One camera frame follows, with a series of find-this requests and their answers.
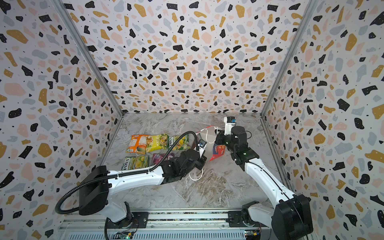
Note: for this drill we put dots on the left green circuit board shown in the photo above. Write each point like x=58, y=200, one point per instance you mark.
x=125, y=235

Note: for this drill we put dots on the red paper gift bag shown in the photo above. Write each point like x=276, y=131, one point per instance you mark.
x=212, y=150

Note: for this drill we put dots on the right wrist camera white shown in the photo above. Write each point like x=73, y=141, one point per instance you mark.
x=230, y=122

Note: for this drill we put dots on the green yellow candy packet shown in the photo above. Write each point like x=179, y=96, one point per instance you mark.
x=137, y=162

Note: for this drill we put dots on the purple candy packet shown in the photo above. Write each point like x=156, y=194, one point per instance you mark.
x=158, y=157

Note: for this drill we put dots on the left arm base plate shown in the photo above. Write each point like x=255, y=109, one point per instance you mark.
x=138, y=220

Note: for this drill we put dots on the yellow-green snack packet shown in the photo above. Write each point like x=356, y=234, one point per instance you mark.
x=157, y=142

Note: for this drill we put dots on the orange fruit candy packet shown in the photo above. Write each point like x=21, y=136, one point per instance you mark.
x=137, y=144

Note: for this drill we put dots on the green snack box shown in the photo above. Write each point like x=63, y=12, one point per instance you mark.
x=182, y=144

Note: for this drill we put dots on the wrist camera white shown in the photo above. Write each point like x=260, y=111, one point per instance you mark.
x=202, y=146
x=230, y=122

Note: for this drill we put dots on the aluminium mounting rail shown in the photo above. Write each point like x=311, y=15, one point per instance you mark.
x=163, y=224

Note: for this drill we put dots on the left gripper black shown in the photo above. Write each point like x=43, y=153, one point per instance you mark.
x=202, y=161

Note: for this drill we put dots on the right circuit board with wires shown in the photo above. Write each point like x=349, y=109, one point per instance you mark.
x=253, y=235

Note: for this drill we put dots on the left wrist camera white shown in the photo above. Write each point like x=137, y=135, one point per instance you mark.
x=202, y=146

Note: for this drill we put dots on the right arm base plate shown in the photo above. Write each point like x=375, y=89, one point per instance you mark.
x=237, y=219

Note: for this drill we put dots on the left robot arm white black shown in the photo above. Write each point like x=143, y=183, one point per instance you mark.
x=97, y=198

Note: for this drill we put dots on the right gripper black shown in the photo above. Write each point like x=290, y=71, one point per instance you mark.
x=219, y=140

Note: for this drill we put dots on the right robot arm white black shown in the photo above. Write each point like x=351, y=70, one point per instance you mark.
x=289, y=217

